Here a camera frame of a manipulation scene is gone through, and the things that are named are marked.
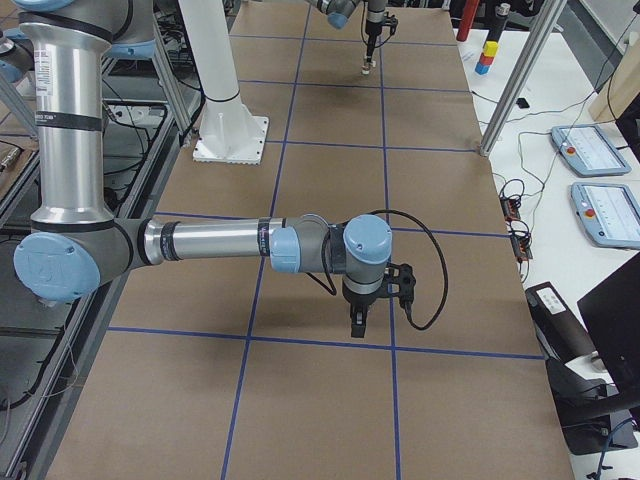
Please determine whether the black box with label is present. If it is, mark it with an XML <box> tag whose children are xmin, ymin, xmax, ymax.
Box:
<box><xmin>525</xmin><ymin>282</ymin><xmax>596</xmax><ymax>363</ymax></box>

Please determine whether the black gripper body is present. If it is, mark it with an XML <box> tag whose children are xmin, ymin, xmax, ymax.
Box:
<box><xmin>342</xmin><ymin>279</ymin><xmax>388</xmax><ymax>313</ymax></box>
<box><xmin>365</xmin><ymin>20</ymin><xmax>383</xmax><ymax>37</ymax></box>

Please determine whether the red block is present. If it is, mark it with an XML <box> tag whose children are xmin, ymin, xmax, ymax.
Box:
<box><xmin>478</xmin><ymin>54</ymin><xmax>494</xmax><ymax>67</ymax></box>

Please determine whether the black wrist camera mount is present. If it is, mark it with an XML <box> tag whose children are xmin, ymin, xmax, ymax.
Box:
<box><xmin>382</xmin><ymin>12</ymin><xmax>398</xmax><ymax>36</ymax></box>
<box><xmin>386</xmin><ymin>263</ymin><xmax>416</xmax><ymax>309</ymax></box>

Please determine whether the teach pendant tablet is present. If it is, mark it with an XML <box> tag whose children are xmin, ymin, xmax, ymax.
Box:
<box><xmin>570</xmin><ymin>182</ymin><xmax>639</xmax><ymax>250</ymax></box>
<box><xmin>551</xmin><ymin>124</ymin><xmax>631</xmax><ymax>177</ymax></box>

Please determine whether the red cylinder bottle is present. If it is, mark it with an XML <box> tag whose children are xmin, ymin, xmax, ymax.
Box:
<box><xmin>456</xmin><ymin>0</ymin><xmax>480</xmax><ymax>42</ymax></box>

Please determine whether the yellow block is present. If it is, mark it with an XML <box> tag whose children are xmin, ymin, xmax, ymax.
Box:
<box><xmin>482</xmin><ymin>41</ymin><xmax>499</xmax><ymax>58</ymax></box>

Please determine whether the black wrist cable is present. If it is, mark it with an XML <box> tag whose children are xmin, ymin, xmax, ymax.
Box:
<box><xmin>372</xmin><ymin>209</ymin><xmax>449</xmax><ymax>331</ymax></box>

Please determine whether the black monitor stand base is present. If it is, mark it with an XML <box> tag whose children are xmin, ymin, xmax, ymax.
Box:
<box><xmin>545</xmin><ymin>358</ymin><xmax>639</xmax><ymax>456</ymax></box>

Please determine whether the blue block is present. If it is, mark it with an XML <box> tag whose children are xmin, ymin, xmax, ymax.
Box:
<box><xmin>474</xmin><ymin>63</ymin><xmax>490</xmax><ymax>75</ymax></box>

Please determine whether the small black object on table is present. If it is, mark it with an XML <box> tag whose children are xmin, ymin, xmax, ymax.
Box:
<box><xmin>516</xmin><ymin>97</ymin><xmax>530</xmax><ymax>109</ymax></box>

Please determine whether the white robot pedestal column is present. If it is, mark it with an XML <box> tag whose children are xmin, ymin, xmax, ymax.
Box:
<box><xmin>179</xmin><ymin>0</ymin><xmax>269</xmax><ymax>165</ymax></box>

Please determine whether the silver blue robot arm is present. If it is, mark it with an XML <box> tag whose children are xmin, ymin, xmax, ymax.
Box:
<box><xmin>13</xmin><ymin>1</ymin><xmax>392</xmax><ymax>338</ymax></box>
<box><xmin>307</xmin><ymin>0</ymin><xmax>394</xmax><ymax>69</ymax></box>

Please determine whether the upper teach pendant tablet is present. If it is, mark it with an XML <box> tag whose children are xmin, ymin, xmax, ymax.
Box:
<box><xmin>551</xmin><ymin>124</ymin><xmax>631</xmax><ymax>177</ymax></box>

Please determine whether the white chrome PPR valve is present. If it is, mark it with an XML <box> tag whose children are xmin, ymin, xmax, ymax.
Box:
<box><xmin>361</xmin><ymin>56</ymin><xmax>376</xmax><ymax>75</ymax></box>

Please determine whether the aluminium frame post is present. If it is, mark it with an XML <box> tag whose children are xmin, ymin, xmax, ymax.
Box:
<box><xmin>478</xmin><ymin>0</ymin><xmax>567</xmax><ymax>157</ymax></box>

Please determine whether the lower teach pendant tablet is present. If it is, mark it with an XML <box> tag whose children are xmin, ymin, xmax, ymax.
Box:
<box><xmin>570</xmin><ymin>182</ymin><xmax>639</xmax><ymax>250</ymax></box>

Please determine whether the orange electronics board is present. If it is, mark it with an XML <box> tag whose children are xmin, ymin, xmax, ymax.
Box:
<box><xmin>500</xmin><ymin>197</ymin><xmax>521</xmax><ymax>222</ymax></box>
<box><xmin>510</xmin><ymin>232</ymin><xmax>533</xmax><ymax>263</ymax></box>

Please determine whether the upper orange electronics board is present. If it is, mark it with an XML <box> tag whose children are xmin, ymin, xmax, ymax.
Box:
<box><xmin>500</xmin><ymin>197</ymin><xmax>521</xmax><ymax>222</ymax></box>

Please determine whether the black monitor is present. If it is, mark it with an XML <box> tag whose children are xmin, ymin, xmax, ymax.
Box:
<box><xmin>578</xmin><ymin>255</ymin><xmax>640</xmax><ymax>390</ymax></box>

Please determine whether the black cylinder bottle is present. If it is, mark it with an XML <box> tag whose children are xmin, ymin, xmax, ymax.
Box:
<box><xmin>486</xmin><ymin>1</ymin><xmax>511</xmax><ymax>42</ymax></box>

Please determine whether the wooden board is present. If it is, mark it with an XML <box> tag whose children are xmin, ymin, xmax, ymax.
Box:
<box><xmin>589</xmin><ymin>31</ymin><xmax>639</xmax><ymax>122</ymax></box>

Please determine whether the lower orange electronics board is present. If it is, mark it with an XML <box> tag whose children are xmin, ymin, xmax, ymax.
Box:
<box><xmin>510</xmin><ymin>232</ymin><xmax>533</xmax><ymax>263</ymax></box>

